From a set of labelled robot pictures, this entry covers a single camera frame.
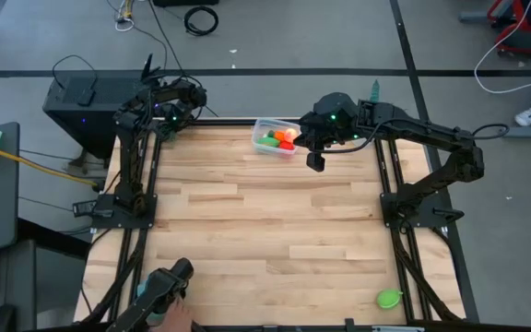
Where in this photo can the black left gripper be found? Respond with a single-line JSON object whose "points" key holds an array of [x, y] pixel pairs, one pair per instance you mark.
{"points": [[173, 117]]}

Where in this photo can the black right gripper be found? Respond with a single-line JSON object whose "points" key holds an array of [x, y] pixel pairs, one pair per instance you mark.
{"points": [[334, 124]]}

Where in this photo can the red toy pepper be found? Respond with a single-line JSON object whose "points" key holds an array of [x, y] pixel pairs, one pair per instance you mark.
{"points": [[286, 145]]}

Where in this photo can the orange toy carrot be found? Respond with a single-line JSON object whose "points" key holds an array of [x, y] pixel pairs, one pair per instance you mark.
{"points": [[279, 136]]}

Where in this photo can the dark green toy cucumber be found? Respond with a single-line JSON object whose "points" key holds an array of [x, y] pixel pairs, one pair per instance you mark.
{"points": [[269, 142]]}

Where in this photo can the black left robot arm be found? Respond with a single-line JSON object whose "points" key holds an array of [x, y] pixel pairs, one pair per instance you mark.
{"points": [[132, 161]]}

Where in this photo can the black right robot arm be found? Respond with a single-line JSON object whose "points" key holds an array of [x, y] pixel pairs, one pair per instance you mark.
{"points": [[431, 133]]}

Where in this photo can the clear plastic tupperware container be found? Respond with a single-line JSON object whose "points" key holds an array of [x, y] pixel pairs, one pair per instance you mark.
{"points": [[261, 131]]}

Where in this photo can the white plant pot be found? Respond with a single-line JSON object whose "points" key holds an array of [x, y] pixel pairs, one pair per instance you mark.
{"points": [[362, 142]]}

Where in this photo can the green potted succulent plant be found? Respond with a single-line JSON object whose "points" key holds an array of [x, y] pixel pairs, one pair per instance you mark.
{"points": [[375, 92]]}

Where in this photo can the small black box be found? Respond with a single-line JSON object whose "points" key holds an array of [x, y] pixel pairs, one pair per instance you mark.
{"points": [[86, 97]]}

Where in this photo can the black computer tower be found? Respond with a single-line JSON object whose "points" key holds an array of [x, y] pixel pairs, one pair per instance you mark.
{"points": [[76, 120]]}

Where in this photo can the black power brick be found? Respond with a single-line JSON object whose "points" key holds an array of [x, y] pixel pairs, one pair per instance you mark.
{"points": [[92, 209]]}

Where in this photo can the teal cloth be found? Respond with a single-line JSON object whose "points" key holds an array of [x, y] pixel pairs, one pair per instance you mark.
{"points": [[142, 289]]}

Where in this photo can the lime green toy fruit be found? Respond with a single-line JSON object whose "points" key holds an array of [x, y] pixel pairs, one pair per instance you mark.
{"points": [[388, 299]]}

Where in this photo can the person's hand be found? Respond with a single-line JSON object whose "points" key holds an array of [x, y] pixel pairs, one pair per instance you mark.
{"points": [[175, 318]]}

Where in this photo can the dark grey cabinet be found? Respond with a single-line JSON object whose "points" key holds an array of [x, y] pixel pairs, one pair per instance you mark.
{"points": [[16, 286]]}

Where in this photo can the red metal frame cart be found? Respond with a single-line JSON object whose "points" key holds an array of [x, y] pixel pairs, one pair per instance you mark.
{"points": [[516, 43]]}

